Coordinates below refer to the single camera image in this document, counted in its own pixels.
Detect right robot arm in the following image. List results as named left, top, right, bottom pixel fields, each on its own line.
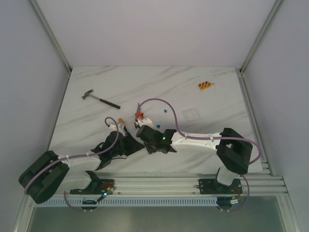
left=136, top=125, right=253, bottom=193

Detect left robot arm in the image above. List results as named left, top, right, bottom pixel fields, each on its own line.
left=18, top=131, right=144, bottom=203

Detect clear plastic fuse box cover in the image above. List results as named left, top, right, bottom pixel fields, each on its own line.
left=181, top=108, right=201, bottom=123

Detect orange fuse holder block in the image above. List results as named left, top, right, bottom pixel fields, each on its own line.
left=198, top=81, right=215, bottom=90

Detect claw hammer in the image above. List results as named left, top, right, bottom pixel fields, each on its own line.
left=82, top=89, right=121, bottom=110

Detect orange handled screwdriver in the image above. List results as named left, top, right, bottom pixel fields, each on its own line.
left=118, top=118, right=126, bottom=129

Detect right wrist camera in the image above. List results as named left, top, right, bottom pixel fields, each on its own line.
left=137, top=118, right=154, bottom=129

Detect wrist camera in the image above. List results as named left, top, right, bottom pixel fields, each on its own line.
left=109, top=123, right=126, bottom=135
left=137, top=118, right=154, bottom=129

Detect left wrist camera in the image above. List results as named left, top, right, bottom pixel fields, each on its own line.
left=109, top=123, right=126, bottom=135

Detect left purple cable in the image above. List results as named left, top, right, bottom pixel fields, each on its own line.
left=24, top=117, right=120, bottom=213

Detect purple cable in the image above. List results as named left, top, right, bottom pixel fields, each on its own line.
left=24, top=117, right=120, bottom=213
left=137, top=98, right=264, bottom=213

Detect orange handled pliers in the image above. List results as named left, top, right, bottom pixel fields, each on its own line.
left=134, top=103, right=144, bottom=129

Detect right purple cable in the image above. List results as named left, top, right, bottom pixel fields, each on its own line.
left=137, top=98, right=264, bottom=213

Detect white slotted cable duct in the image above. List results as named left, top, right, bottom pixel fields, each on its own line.
left=36, top=196, right=218, bottom=207

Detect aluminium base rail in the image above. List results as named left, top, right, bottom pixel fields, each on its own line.
left=24, top=171, right=288, bottom=194

